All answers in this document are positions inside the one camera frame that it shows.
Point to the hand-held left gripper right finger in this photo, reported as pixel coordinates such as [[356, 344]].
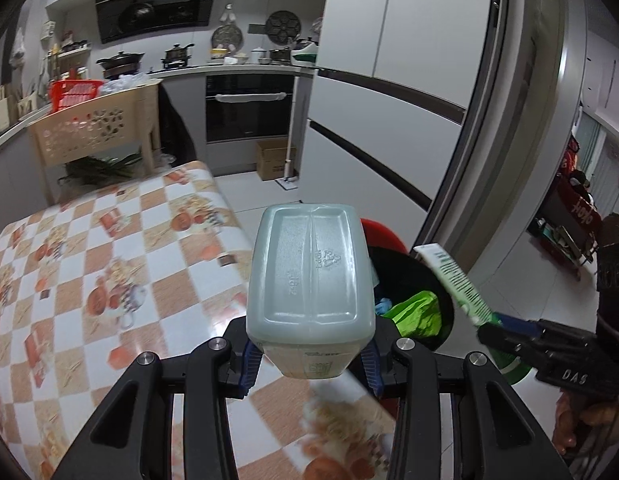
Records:
[[370, 367]]

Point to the black trash bin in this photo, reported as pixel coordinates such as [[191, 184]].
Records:
[[404, 272]]

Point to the hanging white plastic bag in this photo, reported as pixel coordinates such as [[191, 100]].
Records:
[[17, 50]]

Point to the white green kitchen appliance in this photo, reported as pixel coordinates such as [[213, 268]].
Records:
[[305, 54]]

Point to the green plastic bag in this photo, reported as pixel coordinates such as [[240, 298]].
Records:
[[417, 312]]

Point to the black built-in oven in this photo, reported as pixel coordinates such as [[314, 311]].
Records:
[[249, 110]]

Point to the black wok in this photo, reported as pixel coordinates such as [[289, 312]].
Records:
[[120, 61]]

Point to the white plastic bags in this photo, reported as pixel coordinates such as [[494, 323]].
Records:
[[124, 82]]

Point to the green leafy vegetables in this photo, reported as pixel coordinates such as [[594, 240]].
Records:
[[99, 165]]

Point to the grey sliding door frame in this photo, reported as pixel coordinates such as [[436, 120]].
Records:
[[519, 110]]

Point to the pale green detergent bottle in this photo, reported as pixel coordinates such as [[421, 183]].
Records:
[[309, 280]]

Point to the white enamel mug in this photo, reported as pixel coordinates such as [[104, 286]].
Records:
[[259, 54]]

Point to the red black cart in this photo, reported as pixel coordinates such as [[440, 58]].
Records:
[[574, 210]]

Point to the green white tube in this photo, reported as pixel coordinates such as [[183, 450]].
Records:
[[454, 280]]

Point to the metal spice rack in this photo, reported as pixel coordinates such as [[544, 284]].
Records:
[[71, 57]]

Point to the white floor mop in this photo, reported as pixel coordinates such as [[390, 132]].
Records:
[[291, 125]]

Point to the black cooking pot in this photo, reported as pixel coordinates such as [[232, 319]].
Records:
[[178, 55]]

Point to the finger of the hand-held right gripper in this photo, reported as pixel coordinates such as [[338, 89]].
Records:
[[514, 345], [519, 325]]

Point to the round metal trivet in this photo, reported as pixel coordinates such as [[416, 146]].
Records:
[[228, 36]]

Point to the small black pan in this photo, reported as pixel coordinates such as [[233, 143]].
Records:
[[279, 56]]

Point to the white refrigerator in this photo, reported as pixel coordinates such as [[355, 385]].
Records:
[[399, 60]]

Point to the cardboard box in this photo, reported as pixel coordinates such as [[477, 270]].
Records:
[[272, 160]]

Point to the black range hood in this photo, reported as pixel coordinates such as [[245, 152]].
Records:
[[154, 5]]

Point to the wooden chopstick holder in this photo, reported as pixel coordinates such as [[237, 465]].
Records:
[[28, 105]]

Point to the yellow lidded white jar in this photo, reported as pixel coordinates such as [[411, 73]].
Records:
[[218, 54]]

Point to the white hanging ornament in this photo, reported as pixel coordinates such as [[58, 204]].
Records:
[[228, 14]]

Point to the beige plastic chair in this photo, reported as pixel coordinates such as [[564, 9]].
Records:
[[89, 130]]

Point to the green round plastic object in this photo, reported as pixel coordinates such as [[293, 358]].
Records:
[[512, 372]]

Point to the person's right hand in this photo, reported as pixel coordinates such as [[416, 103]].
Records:
[[584, 417]]

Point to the blue plastic wrapper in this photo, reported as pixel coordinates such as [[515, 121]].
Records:
[[383, 307]]

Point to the grey kitchen counter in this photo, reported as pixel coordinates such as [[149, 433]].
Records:
[[189, 110]]

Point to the red plastic basket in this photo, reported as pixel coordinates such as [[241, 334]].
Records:
[[74, 95]]

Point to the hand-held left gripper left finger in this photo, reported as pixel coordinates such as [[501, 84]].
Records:
[[250, 370]]

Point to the red plastic stool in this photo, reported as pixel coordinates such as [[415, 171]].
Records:
[[384, 235]]

